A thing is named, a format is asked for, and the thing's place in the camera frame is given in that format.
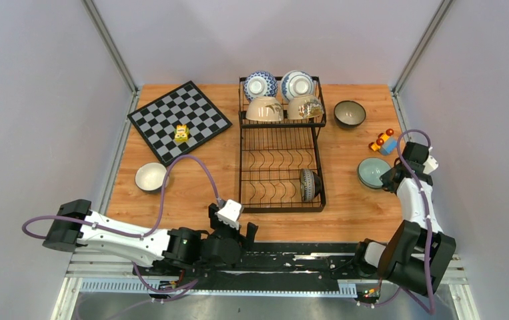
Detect green floral bowl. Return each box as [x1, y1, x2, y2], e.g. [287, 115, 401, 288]
[357, 157, 392, 189]

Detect dark blue glazed bowl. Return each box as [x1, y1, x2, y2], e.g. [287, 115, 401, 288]
[334, 100, 366, 129]

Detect teal white striped bowl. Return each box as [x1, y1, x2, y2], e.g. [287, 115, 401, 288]
[135, 162, 170, 193]

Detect blue white patterned bowl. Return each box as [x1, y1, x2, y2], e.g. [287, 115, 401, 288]
[300, 169, 322, 203]

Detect black wire dish rack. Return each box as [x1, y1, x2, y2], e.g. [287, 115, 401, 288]
[238, 88, 328, 214]

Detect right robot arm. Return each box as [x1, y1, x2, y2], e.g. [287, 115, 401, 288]
[352, 142, 456, 296]

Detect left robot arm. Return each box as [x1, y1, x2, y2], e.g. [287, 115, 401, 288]
[43, 199, 258, 275]

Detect orange blue toy blocks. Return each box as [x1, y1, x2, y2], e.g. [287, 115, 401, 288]
[368, 128, 397, 156]

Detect yellow toy block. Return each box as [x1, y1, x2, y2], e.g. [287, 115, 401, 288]
[174, 124, 189, 143]

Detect cream painted bowl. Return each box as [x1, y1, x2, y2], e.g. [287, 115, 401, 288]
[287, 95, 324, 120]

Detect blue white porcelain bowl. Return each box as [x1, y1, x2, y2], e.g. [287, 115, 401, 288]
[280, 70, 316, 103]

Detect black white chessboard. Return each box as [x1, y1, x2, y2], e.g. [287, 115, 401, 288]
[127, 81, 232, 167]

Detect cream leaf bowl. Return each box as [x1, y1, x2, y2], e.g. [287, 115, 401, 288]
[245, 96, 284, 122]

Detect blue diamond pattern bowl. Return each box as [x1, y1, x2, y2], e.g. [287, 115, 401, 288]
[243, 71, 278, 101]

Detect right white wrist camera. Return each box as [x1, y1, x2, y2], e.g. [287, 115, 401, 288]
[423, 155, 439, 175]

